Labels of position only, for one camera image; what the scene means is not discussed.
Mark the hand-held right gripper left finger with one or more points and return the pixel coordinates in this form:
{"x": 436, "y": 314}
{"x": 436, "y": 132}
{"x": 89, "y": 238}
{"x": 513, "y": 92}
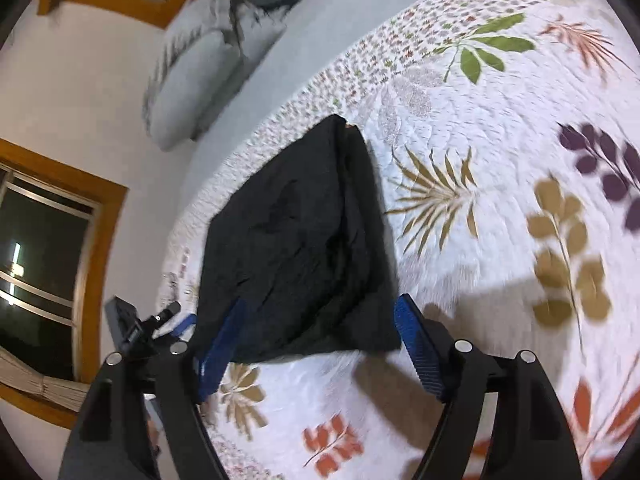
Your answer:
{"x": 220, "y": 350}

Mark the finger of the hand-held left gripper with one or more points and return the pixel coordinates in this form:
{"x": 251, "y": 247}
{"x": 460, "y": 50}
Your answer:
{"x": 184, "y": 323}

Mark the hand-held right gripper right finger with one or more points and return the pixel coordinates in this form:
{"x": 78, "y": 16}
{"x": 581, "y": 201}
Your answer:
{"x": 417, "y": 345}

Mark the black pants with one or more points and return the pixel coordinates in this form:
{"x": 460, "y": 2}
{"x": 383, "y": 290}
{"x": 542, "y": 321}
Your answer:
{"x": 290, "y": 240}

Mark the beige window blind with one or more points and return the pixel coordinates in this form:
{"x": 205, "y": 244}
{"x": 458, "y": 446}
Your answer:
{"x": 45, "y": 387}

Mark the grey pillow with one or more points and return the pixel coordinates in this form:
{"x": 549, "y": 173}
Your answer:
{"x": 205, "y": 15}
{"x": 195, "y": 90}

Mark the leaf print quilt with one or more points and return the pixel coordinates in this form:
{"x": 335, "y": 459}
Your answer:
{"x": 500, "y": 125}

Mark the grey bed sheet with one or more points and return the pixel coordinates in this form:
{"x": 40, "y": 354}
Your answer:
{"x": 310, "y": 55}

